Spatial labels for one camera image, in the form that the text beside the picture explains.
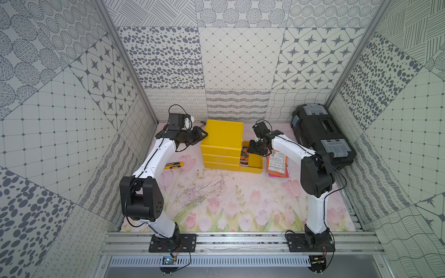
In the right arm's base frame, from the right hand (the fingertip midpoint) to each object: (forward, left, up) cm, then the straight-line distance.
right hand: (252, 152), depth 97 cm
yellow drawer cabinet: (-9, +17, +18) cm, 27 cm away
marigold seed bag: (-1, +5, -6) cm, 8 cm away
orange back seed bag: (-4, -14, -6) cm, 16 cm away
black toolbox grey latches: (+12, -35, +9) cm, 38 cm away
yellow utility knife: (-6, +45, -5) cm, 46 cm away
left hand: (0, +26, +16) cm, 30 cm away
